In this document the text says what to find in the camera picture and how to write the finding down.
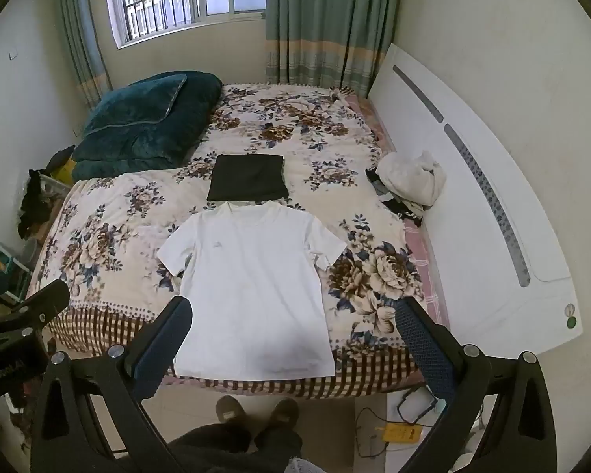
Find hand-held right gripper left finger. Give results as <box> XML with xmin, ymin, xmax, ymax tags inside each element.
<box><xmin>30</xmin><ymin>297</ymin><xmax>194</xmax><ymax>473</ymax></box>

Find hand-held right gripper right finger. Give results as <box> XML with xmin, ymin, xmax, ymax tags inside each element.
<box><xmin>393</xmin><ymin>297</ymin><xmax>557</xmax><ymax>473</ymax></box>

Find white t-shirt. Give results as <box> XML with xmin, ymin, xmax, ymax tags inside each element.
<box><xmin>156</xmin><ymin>201</ymin><xmax>348</xmax><ymax>382</ymax></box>

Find black clothes pile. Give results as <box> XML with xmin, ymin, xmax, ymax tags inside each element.
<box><xmin>19</xmin><ymin>168</ymin><xmax>55</xmax><ymax>238</ymax></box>

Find dark striped clothes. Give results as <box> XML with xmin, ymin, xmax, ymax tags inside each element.
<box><xmin>365</xmin><ymin>168</ymin><xmax>424</xmax><ymax>222</ymax></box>

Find yellow floor device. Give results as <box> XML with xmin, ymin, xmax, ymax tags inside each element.
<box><xmin>381</xmin><ymin>421</ymin><xmax>427</xmax><ymax>447</ymax></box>

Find person's left shoe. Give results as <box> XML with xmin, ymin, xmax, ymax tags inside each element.
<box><xmin>216</xmin><ymin>395</ymin><xmax>251</xmax><ymax>425</ymax></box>

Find person's shoe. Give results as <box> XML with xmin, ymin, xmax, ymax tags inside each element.
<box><xmin>216</xmin><ymin>395</ymin><xmax>251</xmax><ymax>425</ymax></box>
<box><xmin>262</xmin><ymin>397</ymin><xmax>300</xmax><ymax>435</ymax></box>

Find pink checked bed sheet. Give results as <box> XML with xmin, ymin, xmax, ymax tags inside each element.
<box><xmin>347</xmin><ymin>93</ymin><xmax>451</xmax><ymax>331</ymax></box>

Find person's dark pants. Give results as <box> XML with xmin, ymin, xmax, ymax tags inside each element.
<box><xmin>165</xmin><ymin>421</ymin><xmax>303</xmax><ymax>473</ymax></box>

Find person's right shoe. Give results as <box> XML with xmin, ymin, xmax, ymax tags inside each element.
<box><xmin>262</xmin><ymin>397</ymin><xmax>300</xmax><ymax>435</ymax></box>

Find yellow bag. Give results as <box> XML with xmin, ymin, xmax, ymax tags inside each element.
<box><xmin>53</xmin><ymin>158</ymin><xmax>76</xmax><ymax>184</ymax></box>

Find white bed headboard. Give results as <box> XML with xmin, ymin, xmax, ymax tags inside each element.
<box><xmin>367</xmin><ymin>43</ymin><xmax>579</xmax><ymax>353</ymax></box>

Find crumpled white cloth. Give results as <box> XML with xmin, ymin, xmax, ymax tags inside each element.
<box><xmin>377</xmin><ymin>150</ymin><xmax>447</xmax><ymax>206</ymax></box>

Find black folded garment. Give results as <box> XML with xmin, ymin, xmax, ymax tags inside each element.
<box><xmin>207</xmin><ymin>154</ymin><xmax>290</xmax><ymax>203</ymax></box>

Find teal plush quilt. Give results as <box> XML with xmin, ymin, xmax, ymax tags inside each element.
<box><xmin>71</xmin><ymin>70</ymin><xmax>223</xmax><ymax>181</ymax></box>

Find floral bed blanket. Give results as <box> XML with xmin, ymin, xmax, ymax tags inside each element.
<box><xmin>42</xmin><ymin>84</ymin><xmax>427</xmax><ymax>400</ymax></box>

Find narrow green curtain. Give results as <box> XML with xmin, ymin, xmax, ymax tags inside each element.
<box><xmin>54</xmin><ymin>0</ymin><xmax>114</xmax><ymax>109</ymax></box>

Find wide green curtain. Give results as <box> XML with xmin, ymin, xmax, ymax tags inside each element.
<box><xmin>265</xmin><ymin>0</ymin><xmax>405</xmax><ymax>102</ymax></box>

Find green wire rack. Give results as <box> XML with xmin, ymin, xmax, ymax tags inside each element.
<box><xmin>0</xmin><ymin>231</ymin><xmax>33</xmax><ymax>302</ymax></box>

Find black floor cable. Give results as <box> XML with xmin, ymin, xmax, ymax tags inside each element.
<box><xmin>355</xmin><ymin>405</ymin><xmax>400</xmax><ymax>460</ymax></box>

